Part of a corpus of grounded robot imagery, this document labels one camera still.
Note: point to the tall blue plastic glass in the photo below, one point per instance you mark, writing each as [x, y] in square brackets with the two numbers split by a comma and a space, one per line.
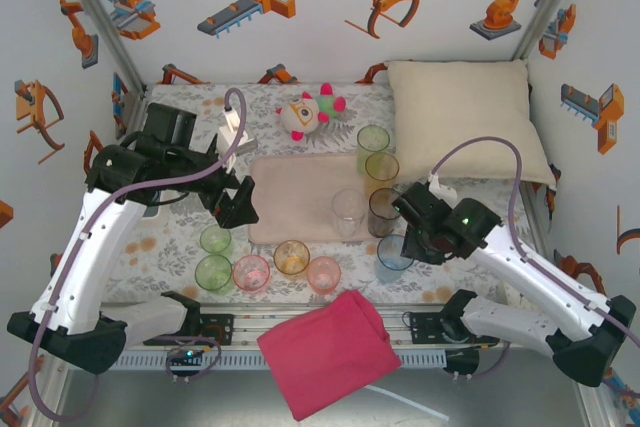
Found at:
[390, 267]

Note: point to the short green plastic glass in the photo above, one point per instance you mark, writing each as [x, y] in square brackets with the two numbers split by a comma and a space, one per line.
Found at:
[216, 239]
[213, 274]

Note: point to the tall dark grey glass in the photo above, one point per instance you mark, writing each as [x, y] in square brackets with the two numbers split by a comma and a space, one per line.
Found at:
[382, 214]

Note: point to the short pink plastic glass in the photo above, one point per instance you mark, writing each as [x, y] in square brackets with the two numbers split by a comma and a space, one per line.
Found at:
[251, 274]

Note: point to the tall clear plastic glass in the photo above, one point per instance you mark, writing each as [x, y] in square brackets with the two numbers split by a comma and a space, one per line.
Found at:
[348, 212]

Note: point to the short amber plastic glass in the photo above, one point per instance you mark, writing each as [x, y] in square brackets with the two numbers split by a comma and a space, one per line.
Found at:
[291, 258]

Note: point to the tall amber plastic glass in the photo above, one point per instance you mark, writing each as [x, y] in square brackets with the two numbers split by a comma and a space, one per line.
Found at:
[382, 172]

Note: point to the short salmon plastic glass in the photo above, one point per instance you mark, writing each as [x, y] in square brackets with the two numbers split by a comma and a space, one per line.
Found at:
[323, 274]

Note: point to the tall green plastic glass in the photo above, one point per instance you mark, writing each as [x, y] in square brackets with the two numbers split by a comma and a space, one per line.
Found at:
[373, 139]

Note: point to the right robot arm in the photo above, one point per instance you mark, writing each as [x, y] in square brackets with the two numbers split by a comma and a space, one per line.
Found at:
[540, 277]

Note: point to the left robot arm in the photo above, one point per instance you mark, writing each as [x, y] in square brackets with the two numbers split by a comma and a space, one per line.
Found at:
[85, 252]

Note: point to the beige pink tray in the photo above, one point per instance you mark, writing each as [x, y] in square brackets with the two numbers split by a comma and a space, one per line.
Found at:
[295, 197]

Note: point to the floral table cloth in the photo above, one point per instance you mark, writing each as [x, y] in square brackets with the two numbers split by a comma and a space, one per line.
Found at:
[360, 267]

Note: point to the white pink plush toy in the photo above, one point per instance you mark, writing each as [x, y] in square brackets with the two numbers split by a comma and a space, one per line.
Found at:
[300, 114]

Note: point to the cream pillow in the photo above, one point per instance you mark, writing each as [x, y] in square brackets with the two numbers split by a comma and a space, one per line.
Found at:
[425, 97]

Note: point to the magenta folded cloth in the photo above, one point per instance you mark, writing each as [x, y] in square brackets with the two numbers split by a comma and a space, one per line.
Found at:
[330, 357]

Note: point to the small circuit board green light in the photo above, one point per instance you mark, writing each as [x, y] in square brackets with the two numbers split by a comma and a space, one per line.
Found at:
[186, 354]

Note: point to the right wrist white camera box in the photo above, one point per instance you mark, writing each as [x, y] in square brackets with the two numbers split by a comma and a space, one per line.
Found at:
[442, 188]

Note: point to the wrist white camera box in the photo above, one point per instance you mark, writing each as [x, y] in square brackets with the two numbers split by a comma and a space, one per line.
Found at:
[442, 188]
[235, 139]

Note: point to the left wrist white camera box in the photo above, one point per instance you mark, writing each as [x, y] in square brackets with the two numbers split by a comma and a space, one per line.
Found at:
[235, 139]

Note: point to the aluminium table edge rail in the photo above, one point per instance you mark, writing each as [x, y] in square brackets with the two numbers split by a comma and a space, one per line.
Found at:
[250, 319]

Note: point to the aluminium frame post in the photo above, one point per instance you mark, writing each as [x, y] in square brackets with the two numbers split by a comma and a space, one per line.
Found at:
[101, 17]
[552, 2]

